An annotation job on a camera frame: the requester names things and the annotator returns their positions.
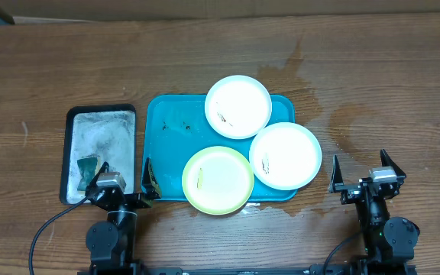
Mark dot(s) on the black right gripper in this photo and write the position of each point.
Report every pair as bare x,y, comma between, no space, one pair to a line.
352,190

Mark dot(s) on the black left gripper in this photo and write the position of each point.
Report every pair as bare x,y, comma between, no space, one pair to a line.
150,186

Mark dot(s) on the green and yellow sponge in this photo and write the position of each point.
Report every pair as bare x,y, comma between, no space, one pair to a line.
88,168

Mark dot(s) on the yellow-green plate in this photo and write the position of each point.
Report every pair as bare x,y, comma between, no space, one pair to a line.
217,180

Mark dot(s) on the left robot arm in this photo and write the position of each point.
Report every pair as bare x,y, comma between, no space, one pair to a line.
111,242

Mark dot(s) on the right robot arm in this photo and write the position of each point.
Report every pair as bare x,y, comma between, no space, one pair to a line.
389,242

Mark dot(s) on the black tray with soapy water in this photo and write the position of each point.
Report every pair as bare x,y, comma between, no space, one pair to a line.
106,132

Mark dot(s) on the teal plastic serving tray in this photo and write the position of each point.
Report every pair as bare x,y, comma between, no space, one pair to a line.
177,128

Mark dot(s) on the pink-rimmed white plate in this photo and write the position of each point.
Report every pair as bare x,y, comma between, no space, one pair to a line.
238,107

